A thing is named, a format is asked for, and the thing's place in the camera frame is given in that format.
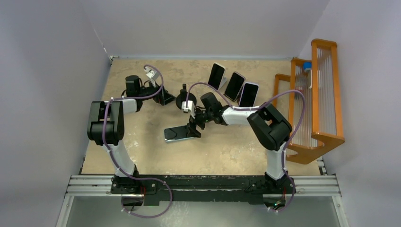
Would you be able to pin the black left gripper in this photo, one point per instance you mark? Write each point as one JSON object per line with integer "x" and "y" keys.
{"x": 163, "y": 97}

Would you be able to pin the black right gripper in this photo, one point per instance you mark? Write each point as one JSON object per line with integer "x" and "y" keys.
{"x": 194, "y": 133}

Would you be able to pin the blue case phone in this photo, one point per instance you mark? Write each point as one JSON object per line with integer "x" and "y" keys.
{"x": 177, "y": 133}

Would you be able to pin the black round base phone stand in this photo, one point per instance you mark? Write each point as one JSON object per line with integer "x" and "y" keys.
{"x": 184, "y": 96}

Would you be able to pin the white case phone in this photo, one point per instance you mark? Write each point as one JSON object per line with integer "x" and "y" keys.
{"x": 216, "y": 74}

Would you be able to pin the silver metal phone stand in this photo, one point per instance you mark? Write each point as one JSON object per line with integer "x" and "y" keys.
{"x": 222, "y": 82}

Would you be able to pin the purple case phone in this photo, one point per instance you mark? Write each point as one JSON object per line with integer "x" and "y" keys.
{"x": 234, "y": 86}

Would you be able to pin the lilac case phone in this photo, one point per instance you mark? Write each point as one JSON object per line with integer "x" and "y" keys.
{"x": 248, "y": 94}

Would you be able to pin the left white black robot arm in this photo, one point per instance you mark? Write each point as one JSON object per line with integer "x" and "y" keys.
{"x": 106, "y": 126}

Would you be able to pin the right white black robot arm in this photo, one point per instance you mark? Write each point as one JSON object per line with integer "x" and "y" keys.
{"x": 269, "y": 126}

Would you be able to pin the red black stamp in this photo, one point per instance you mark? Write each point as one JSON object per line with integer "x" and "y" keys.
{"x": 298, "y": 95}

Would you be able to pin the orange wooden tiered rack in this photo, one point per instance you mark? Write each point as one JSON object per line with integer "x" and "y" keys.
{"x": 321, "y": 130}

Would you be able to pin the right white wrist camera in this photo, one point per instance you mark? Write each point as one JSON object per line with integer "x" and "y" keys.
{"x": 189, "y": 107}

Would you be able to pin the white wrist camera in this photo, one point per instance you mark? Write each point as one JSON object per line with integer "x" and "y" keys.
{"x": 189, "y": 107}
{"x": 152, "y": 74}

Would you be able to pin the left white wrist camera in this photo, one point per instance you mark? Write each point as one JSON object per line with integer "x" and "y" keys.
{"x": 152, "y": 74}

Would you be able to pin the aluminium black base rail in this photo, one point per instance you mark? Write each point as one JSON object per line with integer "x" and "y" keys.
{"x": 253, "y": 189}

